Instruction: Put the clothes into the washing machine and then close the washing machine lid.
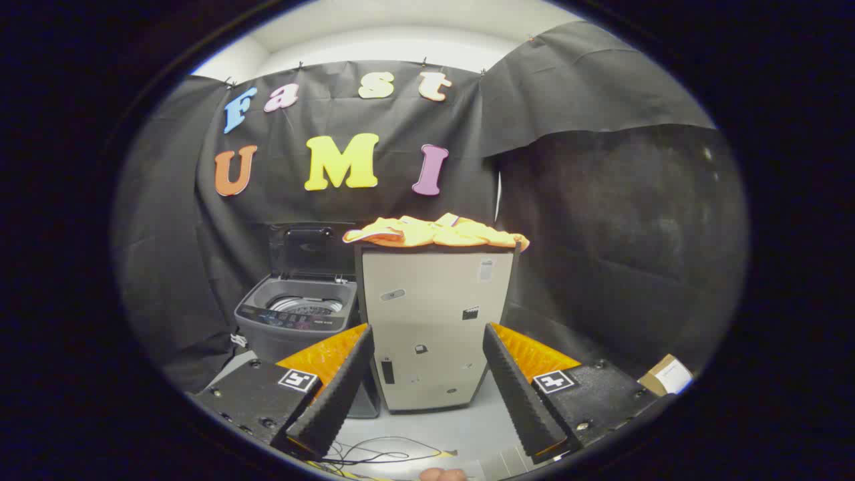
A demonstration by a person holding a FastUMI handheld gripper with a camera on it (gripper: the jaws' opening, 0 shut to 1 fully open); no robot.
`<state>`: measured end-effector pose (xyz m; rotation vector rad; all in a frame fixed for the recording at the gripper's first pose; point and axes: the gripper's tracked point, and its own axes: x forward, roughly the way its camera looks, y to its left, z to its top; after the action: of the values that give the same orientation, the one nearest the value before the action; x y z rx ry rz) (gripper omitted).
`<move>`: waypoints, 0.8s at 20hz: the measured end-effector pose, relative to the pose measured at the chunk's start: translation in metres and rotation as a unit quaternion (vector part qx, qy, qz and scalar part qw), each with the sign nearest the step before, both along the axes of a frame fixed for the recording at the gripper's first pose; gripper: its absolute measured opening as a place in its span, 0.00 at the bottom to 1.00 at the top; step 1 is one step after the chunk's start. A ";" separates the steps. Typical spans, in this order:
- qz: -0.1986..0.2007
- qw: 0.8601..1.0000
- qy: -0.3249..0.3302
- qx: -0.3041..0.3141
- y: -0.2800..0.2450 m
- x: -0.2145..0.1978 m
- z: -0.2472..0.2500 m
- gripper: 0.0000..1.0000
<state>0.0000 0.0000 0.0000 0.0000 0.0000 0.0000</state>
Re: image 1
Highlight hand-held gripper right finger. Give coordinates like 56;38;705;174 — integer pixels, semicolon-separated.
482;323;675;465

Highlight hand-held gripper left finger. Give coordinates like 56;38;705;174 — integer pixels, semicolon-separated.
189;323;375;462

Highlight grey washing machine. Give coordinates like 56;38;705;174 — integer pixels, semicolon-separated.
234;274;381;419

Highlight yellow polo shirt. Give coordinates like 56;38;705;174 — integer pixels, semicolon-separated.
343;213;530;253

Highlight beige cabinet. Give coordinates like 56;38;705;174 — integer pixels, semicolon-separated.
354;242;519;414

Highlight cardboard box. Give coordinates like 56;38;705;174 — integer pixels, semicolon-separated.
638;354;694;397

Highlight black backdrop cloth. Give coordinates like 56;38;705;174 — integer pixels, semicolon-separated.
112;20;749;395

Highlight black floor cables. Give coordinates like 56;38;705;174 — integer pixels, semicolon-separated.
314;436;459;479

